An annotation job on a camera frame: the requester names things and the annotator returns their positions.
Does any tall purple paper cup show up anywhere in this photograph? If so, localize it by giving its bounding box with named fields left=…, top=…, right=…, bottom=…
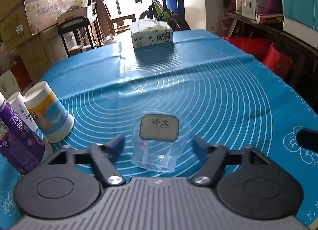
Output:
left=0, top=96, right=53, bottom=175

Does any orange and blue paper cup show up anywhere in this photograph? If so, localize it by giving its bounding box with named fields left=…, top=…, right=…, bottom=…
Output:
left=24, top=81, right=74, bottom=143

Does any white green carton box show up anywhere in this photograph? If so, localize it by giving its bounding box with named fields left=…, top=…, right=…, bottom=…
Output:
left=236, top=0, right=257, bottom=20

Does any black bicycle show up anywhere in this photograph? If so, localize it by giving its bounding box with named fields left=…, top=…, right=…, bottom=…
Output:
left=134, top=0, right=190, bottom=31

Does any clear plastic cup with label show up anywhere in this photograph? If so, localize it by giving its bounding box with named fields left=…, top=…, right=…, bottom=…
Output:
left=132, top=110, right=191, bottom=173

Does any black metal rack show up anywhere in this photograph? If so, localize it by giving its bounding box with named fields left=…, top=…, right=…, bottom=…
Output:
left=57, top=2, right=102, bottom=57

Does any white tissue pack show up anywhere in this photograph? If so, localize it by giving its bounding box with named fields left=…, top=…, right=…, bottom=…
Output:
left=129, top=19, right=173, bottom=49

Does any wooden chair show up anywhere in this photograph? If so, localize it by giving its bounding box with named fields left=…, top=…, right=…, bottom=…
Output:
left=95, top=0, right=138, bottom=37

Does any blue silicone baking mat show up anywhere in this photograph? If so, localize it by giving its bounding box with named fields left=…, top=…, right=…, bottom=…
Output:
left=1, top=30, right=317, bottom=229

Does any white chest freezer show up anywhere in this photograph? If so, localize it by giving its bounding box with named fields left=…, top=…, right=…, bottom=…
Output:
left=184, top=0, right=228, bottom=37

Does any large cardboard box top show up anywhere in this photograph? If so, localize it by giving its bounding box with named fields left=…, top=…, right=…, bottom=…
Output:
left=1, top=0, right=63, bottom=50

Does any lower cardboard box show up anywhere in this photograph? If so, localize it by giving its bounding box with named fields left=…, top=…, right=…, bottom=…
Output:
left=17, top=25, right=68, bottom=83

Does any white purple paper cup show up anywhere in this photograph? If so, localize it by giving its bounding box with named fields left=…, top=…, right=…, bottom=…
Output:
left=8, top=92, right=38, bottom=132

